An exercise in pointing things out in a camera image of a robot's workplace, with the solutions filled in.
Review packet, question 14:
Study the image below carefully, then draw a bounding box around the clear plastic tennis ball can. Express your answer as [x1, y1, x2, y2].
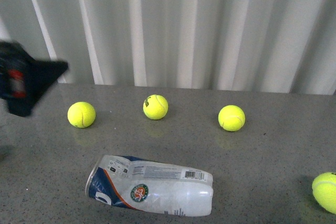
[85, 155, 214, 217]

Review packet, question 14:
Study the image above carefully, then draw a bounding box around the tennis ball with logo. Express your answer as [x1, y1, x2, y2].
[143, 94, 169, 120]

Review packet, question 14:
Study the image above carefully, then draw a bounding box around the plain yellow tennis ball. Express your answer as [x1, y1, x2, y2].
[218, 105, 246, 132]

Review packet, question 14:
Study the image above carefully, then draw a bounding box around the Wilson 3 tennis ball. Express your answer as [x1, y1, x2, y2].
[312, 172, 336, 214]

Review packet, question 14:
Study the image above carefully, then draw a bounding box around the leftmost yellow tennis ball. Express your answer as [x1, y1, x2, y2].
[67, 102, 96, 129]

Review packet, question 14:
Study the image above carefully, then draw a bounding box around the white pleated curtain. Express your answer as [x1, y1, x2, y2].
[1, 0, 335, 94]

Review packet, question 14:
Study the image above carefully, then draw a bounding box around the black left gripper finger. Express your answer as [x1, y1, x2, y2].
[1, 41, 68, 117]

